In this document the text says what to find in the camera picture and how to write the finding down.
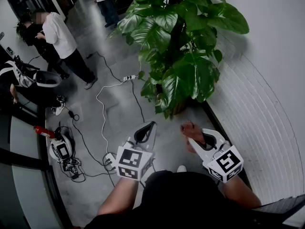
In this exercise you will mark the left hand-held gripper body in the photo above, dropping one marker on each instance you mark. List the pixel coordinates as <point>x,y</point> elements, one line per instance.
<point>129,160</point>

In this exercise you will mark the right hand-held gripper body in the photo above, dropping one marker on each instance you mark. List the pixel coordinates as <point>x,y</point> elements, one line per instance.
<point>226,163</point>

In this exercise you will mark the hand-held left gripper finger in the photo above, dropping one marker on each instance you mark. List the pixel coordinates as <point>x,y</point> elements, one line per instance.
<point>152,141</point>
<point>139,129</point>

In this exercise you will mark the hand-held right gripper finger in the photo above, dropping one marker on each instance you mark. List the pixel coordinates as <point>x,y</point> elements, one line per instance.
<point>218,137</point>
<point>199,151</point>

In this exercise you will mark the brown object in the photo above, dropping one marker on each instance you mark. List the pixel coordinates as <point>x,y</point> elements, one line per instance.
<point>191,133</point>

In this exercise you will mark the green leafy potted plant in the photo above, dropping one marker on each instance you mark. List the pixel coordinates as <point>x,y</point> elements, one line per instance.
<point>166,32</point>

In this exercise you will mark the person's right forearm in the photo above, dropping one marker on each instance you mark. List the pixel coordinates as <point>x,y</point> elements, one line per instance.
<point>238,192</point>

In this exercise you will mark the person's left forearm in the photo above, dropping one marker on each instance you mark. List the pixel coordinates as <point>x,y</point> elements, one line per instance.
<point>119,194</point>

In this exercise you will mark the black baseboard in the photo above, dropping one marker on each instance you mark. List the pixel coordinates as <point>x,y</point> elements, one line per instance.
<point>215,120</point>

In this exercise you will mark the white adapter box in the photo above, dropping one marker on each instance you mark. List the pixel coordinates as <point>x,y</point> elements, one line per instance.
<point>110,159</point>

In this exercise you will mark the person's right white shoe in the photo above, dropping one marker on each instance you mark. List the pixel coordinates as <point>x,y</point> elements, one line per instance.
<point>181,169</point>

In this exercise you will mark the white power strip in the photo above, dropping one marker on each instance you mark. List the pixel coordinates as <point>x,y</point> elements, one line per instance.
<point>129,77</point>

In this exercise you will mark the person's black clothing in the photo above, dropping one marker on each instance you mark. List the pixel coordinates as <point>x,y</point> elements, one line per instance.
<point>178,199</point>

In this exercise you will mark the small black white gadget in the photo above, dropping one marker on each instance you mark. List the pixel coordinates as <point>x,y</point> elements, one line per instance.
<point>72,167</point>

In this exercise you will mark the white device on floor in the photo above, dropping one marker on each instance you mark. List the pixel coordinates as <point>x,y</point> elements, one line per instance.
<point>60,149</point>

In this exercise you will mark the red fire extinguisher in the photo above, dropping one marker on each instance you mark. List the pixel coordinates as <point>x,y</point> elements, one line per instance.
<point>44,131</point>

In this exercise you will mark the black framed glass partition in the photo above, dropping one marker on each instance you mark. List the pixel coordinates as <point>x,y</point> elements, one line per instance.
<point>23,187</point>

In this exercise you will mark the small black device green light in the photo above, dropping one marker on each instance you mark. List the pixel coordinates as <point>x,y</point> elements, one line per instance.
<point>9,50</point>

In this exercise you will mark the dark glass doorway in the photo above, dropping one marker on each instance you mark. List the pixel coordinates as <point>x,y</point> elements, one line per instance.
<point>35,1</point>

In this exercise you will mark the grey remote control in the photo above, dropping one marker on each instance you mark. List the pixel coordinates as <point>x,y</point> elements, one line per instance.
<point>2,35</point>

